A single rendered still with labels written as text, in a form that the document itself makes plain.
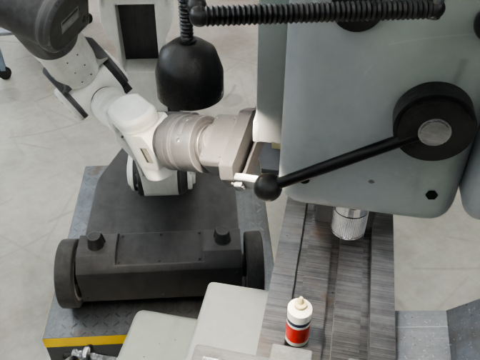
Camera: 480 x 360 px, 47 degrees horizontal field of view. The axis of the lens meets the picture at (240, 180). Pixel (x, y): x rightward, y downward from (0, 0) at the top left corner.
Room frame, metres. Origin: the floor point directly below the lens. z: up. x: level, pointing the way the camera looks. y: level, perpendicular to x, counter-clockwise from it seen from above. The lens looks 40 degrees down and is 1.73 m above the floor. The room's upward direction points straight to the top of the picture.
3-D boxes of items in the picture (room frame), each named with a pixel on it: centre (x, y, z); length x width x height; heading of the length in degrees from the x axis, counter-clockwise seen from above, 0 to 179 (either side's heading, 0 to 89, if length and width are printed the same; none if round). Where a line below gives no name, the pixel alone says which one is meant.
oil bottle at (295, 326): (0.55, -0.10, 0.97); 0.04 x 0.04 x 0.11
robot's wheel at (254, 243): (1.08, -0.04, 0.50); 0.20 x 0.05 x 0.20; 3
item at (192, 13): (0.36, -0.05, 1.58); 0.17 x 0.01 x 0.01; 95
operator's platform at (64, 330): (1.31, 0.24, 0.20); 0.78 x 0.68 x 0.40; 3
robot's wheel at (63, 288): (1.05, 0.49, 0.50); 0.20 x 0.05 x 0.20; 3
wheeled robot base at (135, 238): (1.31, 0.24, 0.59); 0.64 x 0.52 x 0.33; 3
